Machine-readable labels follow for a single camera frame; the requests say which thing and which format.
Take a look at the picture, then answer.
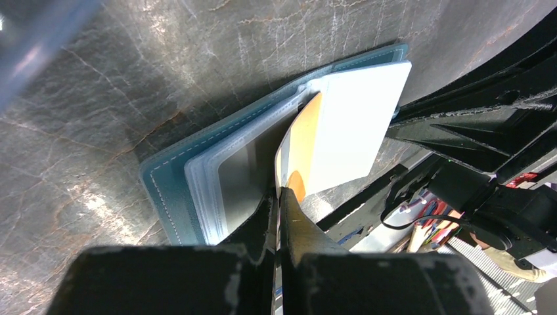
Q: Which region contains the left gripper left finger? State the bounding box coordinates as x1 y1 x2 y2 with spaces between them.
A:
47 190 278 314

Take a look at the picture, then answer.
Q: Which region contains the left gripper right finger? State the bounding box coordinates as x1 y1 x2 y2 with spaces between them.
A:
279 188 493 314

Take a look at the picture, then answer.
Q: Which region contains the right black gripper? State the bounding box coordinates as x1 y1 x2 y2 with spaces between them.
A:
386 17 556 261

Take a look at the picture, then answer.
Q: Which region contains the blue card holder wallet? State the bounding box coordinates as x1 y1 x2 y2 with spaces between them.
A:
139 43 408 245

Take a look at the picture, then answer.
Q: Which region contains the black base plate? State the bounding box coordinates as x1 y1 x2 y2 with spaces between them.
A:
317 154 445 253

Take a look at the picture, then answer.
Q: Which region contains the white slotted cable duct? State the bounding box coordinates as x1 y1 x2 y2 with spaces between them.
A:
438 238 542 315

